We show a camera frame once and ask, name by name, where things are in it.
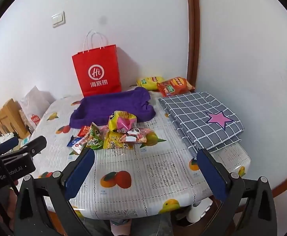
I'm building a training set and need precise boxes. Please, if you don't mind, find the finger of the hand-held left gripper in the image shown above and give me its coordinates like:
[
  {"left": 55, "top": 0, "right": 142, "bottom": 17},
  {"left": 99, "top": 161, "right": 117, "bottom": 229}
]
[
  {"left": 0, "top": 137, "right": 19, "bottom": 154},
  {"left": 1, "top": 136, "right": 47, "bottom": 159}
]

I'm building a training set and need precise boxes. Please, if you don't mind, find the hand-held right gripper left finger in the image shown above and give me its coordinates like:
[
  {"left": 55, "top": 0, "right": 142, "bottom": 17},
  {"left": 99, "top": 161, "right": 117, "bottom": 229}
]
[{"left": 13, "top": 147, "right": 96, "bottom": 236}]

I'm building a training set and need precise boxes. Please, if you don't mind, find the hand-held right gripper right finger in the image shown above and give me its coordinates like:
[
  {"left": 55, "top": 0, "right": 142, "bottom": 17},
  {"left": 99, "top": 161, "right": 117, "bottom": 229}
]
[{"left": 196, "top": 149, "right": 274, "bottom": 236}]

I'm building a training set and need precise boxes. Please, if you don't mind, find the blue snack packet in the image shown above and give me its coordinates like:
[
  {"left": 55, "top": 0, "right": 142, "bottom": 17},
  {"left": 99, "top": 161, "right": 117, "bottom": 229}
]
[{"left": 67, "top": 136, "right": 81, "bottom": 148}]

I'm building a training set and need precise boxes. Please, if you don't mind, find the green triangular snack packet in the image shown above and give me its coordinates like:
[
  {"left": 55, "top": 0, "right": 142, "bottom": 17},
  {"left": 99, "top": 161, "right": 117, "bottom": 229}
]
[{"left": 85, "top": 123, "right": 103, "bottom": 150}]

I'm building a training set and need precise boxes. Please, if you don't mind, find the red snack packet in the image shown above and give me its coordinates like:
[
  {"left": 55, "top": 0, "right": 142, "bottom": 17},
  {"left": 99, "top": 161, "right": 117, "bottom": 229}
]
[{"left": 77, "top": 125, "right": 92, "bottom": 137}]

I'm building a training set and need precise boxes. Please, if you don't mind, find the yellow snack packet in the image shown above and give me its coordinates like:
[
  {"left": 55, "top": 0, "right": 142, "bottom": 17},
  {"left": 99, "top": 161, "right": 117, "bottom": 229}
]
[{"left": 103, "top": 131, "right": 134, "bottom": 150}]

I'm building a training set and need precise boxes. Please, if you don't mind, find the yellow and pink snack bag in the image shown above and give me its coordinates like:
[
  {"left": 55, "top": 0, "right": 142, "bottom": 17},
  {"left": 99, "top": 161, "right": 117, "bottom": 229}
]
[{"left": 108, "top": 111, "right": 137, "bottom": 133}]

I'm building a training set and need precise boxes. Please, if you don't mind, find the pink panda snack packet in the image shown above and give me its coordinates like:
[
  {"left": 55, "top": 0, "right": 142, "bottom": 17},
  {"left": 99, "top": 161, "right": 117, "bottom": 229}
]
[{"left": 122, "top": 127, "right": 154, "bottom": 143}]

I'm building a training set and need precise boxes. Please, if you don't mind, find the purple fabric basket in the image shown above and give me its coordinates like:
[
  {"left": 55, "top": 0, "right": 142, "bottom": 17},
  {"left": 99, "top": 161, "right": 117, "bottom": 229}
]
[{"left": 70, "top": 87, "right": 156, "bottom": 129}]

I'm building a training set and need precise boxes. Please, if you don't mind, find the light wooden chair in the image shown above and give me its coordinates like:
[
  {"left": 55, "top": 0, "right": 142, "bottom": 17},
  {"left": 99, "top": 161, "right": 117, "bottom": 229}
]
[{"left": 0, "top": 98, "right": 31, "bottom": 139}]

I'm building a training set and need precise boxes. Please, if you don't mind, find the white plastic container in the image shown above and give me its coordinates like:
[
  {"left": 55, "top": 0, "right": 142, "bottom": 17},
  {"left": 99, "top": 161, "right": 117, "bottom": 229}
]
[{"left": 186, "top": 199, "right": 213, "bottom": 223}]

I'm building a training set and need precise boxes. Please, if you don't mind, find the white plastic bag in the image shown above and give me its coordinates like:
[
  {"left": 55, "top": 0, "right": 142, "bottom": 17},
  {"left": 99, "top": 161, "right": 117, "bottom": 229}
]
[{"left": 19, "top": 86, "right": 56, "bottom": 133}]

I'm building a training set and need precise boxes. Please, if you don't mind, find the grey checked cloth with star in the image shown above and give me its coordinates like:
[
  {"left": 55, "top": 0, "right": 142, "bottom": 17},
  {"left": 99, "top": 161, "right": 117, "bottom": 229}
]
[{"left": 158, "top": 92, "right": 245, "bottom": 156}]

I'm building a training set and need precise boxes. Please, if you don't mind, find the brown wooden baseboard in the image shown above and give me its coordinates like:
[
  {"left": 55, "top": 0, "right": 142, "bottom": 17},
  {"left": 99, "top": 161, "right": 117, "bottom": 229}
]
[{"left": 242, "top": 152, "right": 287, "bottom": 208}]

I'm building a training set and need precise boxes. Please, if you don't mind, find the orange snack bag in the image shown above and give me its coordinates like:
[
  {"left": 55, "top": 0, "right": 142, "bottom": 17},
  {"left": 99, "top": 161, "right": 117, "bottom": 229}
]
[{"left": 156, "top": 77, "right": 195, "bottom": 97}]

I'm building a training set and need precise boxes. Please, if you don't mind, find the red paper bag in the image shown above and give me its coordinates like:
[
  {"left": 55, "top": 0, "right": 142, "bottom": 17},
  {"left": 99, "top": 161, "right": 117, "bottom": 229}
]
[{"left": 72, "top": 29, "right": 122, "bottom": 97}]

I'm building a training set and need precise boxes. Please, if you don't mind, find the black cable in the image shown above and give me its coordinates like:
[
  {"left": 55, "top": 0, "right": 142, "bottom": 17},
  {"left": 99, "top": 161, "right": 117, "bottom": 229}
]
[{"left": 0, "top": 136, "right": 19, "bottom": 196}]

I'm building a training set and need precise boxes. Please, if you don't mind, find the white light switch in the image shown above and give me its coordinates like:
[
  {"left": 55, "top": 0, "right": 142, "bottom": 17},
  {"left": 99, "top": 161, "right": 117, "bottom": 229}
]
[{"left": 51, "top": 11, "right": 66, "bottom": 28}]

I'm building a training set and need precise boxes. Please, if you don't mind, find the brown wooden door frame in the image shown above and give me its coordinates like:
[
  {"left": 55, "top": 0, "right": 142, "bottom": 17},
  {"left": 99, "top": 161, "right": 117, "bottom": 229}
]
[{"left": 185, "top": 0, "right": 200, "bottom": 81}]

